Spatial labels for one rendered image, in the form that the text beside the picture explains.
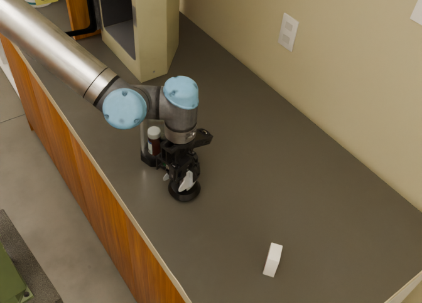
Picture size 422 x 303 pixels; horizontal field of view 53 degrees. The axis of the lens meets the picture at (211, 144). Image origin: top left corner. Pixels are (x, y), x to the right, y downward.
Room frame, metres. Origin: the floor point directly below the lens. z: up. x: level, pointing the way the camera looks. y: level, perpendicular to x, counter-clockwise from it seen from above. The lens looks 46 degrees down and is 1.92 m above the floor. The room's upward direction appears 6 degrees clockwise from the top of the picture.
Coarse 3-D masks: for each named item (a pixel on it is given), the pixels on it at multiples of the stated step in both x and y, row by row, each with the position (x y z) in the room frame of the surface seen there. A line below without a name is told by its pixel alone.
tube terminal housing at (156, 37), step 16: (144, 0) 1.23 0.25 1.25; (160, 0) 1.27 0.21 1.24; (176, 0) 1.43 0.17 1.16; (144, 16) 1.23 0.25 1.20; (160, 16) 1.27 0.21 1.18; (176, 16) 1.44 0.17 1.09; (144, 32) 1.23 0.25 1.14; (160, 32) 1.26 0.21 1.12; (176, 32) 1.44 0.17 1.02; (112, 48) 1.38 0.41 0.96; (144, 48) 1.23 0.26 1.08; (160, 48) 1.26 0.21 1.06; (176, 48) 1.44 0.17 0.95; (128, 64) 1.28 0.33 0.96; (144, 64) 1.22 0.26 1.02; (160, 64) 1.26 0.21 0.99; (144, 80) 1.22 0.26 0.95
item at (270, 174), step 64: (192, 64) 1.36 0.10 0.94; (256, 128) 1.03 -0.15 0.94; (128, 192) 0.72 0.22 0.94; (256, 192) 0.76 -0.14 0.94; (320, 192) 0.79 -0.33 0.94; (384, 192) 0.81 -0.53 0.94; (192, 256) 0.54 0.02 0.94; (256, 256) 0.56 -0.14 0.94; (320, 256) 0.58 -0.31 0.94; (384, 256) 0.59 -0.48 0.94
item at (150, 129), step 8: (144, 120) 0.83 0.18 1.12; (152, 120) 0.82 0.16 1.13; (160, 120) 0.83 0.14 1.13; (144, 128) 0.83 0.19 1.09; (152, 128) 0.82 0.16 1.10; (160, 128) 0.83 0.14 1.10; (144, 136) 0.83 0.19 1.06; (152, 136) 0.82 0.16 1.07; (160, 136) 0.83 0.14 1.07; (144, 144) 0.83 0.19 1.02; (152, 144) 0.82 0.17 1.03; (144, 152) 0.83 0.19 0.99; (152, 152) 0.82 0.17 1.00
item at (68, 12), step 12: (24, 0) 1.32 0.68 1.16; (36, 0) 1.34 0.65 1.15; (48, 0) 1.36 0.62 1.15; (60, 0) 1.38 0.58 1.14; (72, 0) 1.40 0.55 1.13; (84, 0) 1.42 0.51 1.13; (48, 12) 1.36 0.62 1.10; (60, 12) 1.38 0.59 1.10; (72, 12) 1.40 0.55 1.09; (84, 12) 1.42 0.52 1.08; (60, 24) 1.37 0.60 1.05; (72, 24) 1.39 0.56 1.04; (84, 24) 1.41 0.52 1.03
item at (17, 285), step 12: (0, 252) 0.39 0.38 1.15; (0, 264) 0.38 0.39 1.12; (12, 264) 0.40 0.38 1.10; (0, 276) 0.38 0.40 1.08; (12, 276) 0.39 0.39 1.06; (0, 288) 0.37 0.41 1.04; (12, 288) 0.38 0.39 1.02; (24, 288) 0.40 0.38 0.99; (0, 300) 0.36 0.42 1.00; (12, 300) 0.37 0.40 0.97; (24, 300) 0.38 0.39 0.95
